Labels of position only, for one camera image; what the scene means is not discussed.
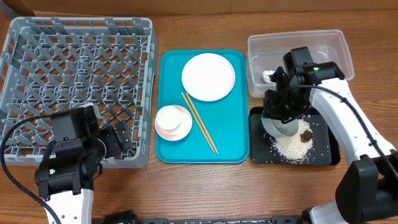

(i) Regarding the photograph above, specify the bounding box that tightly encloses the grey round bowl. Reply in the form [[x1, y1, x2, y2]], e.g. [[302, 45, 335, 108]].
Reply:
[[261, 111, 299, 138]]

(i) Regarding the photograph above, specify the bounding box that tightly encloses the clear plastic wrap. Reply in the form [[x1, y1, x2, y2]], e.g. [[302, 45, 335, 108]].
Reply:
[[262, 70, 275, 85]]

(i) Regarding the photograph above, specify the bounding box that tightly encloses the brown food scrap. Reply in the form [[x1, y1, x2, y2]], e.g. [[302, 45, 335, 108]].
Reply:
[[300, 130, 313, 143]]

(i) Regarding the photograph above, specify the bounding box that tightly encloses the white rice pile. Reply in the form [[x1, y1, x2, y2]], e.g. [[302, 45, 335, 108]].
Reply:
[[264, 114, 331, 165]]

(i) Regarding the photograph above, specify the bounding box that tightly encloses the white plastic cup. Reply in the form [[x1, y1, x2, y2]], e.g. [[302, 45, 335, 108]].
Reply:
[[155, 105, 181, 131]]

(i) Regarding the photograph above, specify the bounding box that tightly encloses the small pink plate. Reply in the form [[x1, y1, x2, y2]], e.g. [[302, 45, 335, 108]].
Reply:
[[155, 105, 193, 141]]

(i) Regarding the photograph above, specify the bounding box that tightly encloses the wooden chopstick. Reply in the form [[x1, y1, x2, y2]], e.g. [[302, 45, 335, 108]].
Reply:
[[180, 92, 215, 153], [185, 93, 219, 154]]

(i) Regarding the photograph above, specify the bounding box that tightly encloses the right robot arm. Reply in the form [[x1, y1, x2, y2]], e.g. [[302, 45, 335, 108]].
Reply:
[[261, 47, 397, 223]]

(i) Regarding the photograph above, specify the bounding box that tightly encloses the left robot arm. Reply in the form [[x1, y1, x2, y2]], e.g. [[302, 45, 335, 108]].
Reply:
[[35, 103, 132, 224]]

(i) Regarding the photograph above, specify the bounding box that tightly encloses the clear plastic waste bin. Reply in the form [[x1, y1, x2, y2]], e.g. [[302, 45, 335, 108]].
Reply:
[[246, 29, 354, 98]]

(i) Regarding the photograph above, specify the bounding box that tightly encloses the black plastic tray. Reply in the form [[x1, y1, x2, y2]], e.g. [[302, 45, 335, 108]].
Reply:
[[249, 106, 340, 166]]

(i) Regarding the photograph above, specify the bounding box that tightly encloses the teal plastic serving tray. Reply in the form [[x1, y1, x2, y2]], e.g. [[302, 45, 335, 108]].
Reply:
[[155, 49, 249, 164]]

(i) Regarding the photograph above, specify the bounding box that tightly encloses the large white round plate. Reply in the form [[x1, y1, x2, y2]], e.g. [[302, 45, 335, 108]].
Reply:
[[182, 53, 236, 102]]

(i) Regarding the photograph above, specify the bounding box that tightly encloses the grey plastic dish rack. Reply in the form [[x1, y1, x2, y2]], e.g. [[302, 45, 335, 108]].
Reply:
[[1, 17, 159, 169]]

